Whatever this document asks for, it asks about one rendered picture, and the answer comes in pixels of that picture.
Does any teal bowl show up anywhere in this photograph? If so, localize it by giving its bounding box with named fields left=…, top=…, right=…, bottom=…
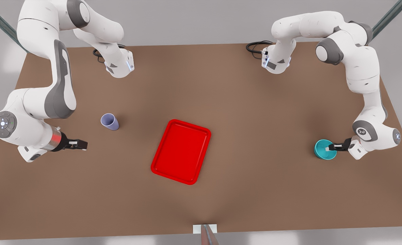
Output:
left=315, top=139, right=338, bottom=160

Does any black cable loop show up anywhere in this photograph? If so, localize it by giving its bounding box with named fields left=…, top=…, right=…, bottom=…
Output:
left=93, top=44, right=127, bottom=64
left=246, top=40, right=275, bottom=60

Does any lavender cup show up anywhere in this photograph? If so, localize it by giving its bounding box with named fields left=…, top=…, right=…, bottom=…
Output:
left=100, top=113, right=120, bottom=131

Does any pale post foot plate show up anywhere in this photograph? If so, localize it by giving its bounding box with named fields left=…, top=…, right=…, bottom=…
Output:
left=193, top=224, right=218, bottom=234

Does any red tray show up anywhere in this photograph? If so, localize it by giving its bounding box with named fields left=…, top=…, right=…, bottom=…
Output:
left=150, top=119, right=212, bottom=185

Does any silver frame post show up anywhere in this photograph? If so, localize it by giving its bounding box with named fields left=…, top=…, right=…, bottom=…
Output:
left=371, top=0, right=402, bottom=40
left=0, top=1, right=29, bottom=53
left=200, top=224, right=220, bottom=245

